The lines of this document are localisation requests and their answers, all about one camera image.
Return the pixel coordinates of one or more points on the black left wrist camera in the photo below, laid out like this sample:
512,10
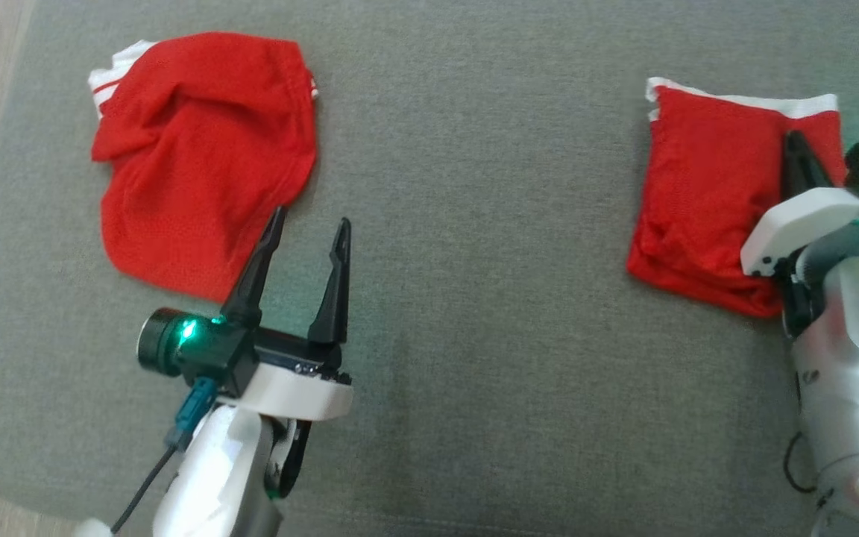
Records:
168,343

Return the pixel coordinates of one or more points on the red shorts with white stripes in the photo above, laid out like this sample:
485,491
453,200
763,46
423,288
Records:
198,164

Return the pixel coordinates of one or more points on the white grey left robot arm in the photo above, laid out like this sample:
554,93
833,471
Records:
213,477

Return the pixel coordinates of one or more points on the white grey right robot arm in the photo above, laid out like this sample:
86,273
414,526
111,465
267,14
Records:
854,373

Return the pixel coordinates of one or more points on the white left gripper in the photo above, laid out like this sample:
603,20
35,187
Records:
295,391

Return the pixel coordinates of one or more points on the red garment with white waistband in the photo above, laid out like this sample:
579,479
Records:
705,194

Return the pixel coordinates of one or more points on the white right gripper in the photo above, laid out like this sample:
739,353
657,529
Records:
795,231

